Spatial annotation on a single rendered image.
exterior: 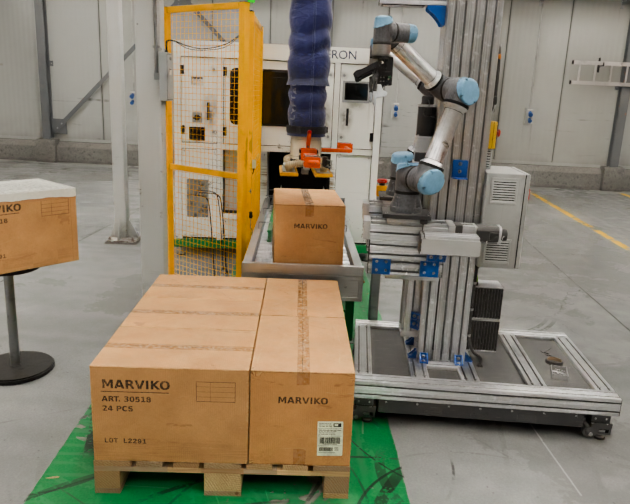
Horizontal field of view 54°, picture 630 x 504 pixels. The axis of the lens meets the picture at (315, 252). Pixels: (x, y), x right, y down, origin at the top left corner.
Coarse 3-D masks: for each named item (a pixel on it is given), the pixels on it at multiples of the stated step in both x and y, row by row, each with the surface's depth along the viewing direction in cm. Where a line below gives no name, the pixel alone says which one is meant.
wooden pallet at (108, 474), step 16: (96, 464) 241; (112, 464) 241; (128, 464) 241; (144, 464) 241; (160, 464) 241; (176, 464) 242; (192, 464) 242; (208, 464) 242; (224, 464) 242; (240, 464) 242; (256, 464) 243; (96, 480) 243; (112, 480) 243; (208, 480) 244; (224, 480) 244; (240, 480) 244; (336, 480) 245; (336, 496) 247
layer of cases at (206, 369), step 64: (128, 320) 276; (192, 320) 280; (256, 320) 283; (320, 320) 287; (128, 384) 233; (192, 384) 233; (256, 384) 234; (320, 384) 235; (128, 448) 240; (192, 448) 240; (256, 448) 241; (320, 448) 241
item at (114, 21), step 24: (120, 0) 584; (120, 24) 587; (120, 48) 590; (120, 72) 594; (120, 96) 600; (120, 120) 606; (120, 144) 611; (120, 168) 617; (120, 192) 623; (120, 216) 629
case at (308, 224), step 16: (288, 192) 389; (304, 192) 392; (320, 192) 395; (288, 208) 349; (304, 208) 349; (320, 208) 350; (336, 208) 351; (288, 224) 351; (304, 224) 352; (320, 224) 352; (336, 224) 353; (272, 240) 411; (288, 240) 353; (304, 240) 354; (320, 240) 355; (336, 240) 355; (288, 256) 356; (304, 256) 356; (320, 256) 357; (336, 256) 358
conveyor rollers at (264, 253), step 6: (270, 210) 542; (270, 216) 516; (264, 228) 472; (264, 234) 454; (264, 240) 436; (264, 246) 419; (270, 246) 419; (258, 252) 402; (264, 252) 402; (270, 252) 402; (258, 258) 386; (264, 258) 386; (270, 258) 393; (348, 258) 396; (348, 264) 386
